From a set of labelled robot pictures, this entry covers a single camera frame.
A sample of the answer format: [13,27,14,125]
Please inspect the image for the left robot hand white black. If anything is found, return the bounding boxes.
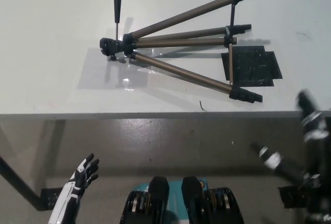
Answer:
[49,153,100,224]

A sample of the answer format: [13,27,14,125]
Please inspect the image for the bronze and black camera tripod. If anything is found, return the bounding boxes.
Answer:
[99,0,271,103]

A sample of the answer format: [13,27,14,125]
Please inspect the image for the grey table leg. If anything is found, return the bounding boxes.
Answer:
[38,119,66,191]

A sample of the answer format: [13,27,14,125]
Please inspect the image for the black table foot bar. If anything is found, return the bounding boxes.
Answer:
[0,155,43,211]

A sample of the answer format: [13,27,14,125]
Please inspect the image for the clear tape patch on table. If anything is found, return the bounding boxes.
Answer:
[77,47,166,90]

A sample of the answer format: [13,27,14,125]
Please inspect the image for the right black table foot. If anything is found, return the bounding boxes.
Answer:
[278,185,311,208]

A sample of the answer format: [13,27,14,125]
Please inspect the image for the black tape patch on table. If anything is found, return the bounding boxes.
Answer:
[221,44,283,87]

